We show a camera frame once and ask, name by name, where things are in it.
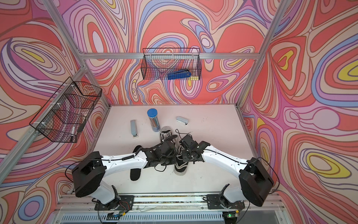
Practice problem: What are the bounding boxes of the black white sneaker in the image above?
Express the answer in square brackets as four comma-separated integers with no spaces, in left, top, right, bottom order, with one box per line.
[174,145,188,176]
[159,126,176,144]

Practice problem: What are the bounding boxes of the black insole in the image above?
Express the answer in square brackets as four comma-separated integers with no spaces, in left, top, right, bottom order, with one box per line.
[130,145,143,182]

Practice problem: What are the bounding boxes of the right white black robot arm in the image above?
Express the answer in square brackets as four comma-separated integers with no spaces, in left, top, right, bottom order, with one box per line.
[180,134,274,208]

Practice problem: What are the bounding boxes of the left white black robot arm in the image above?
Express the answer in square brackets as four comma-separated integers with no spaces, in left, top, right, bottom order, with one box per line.
[72,141,177,204]

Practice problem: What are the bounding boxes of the grey blue stapler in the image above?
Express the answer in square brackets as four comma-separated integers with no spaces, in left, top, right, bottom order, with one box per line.
[176,116,189,126]

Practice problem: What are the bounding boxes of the blue capped pencil tube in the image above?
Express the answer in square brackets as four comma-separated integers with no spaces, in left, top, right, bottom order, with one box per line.
[147,108,160,132]

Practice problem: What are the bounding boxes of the grey remote control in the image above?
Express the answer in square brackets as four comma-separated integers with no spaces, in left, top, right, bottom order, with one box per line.
[130,119,138,138]

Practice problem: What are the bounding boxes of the blue object in basket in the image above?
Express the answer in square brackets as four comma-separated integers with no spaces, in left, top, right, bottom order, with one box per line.
[167,69,192,80]

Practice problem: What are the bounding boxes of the marker pen in basket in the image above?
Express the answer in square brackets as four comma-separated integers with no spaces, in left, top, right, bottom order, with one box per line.
[70,126,76,142]

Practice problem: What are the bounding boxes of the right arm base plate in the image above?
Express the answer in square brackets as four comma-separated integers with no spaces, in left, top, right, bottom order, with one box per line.
[203,194,245,211]

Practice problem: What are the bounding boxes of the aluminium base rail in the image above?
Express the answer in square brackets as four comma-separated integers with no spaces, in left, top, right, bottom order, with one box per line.
[47,192,291,224]

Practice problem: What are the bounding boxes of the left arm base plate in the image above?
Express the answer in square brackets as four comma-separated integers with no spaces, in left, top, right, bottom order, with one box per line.
[95,195,134,211]

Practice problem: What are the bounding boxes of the black wire basket back wall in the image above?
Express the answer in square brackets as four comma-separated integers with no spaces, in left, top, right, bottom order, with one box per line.
[141,47,202,81]

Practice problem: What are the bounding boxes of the black wire basket wall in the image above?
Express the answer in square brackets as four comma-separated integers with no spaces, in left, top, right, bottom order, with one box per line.
[141,47,202,81]
[29,77,102,143]

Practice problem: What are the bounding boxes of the black wire basket left wall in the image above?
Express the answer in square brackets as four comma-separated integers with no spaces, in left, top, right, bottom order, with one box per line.
[29,77,102,143]

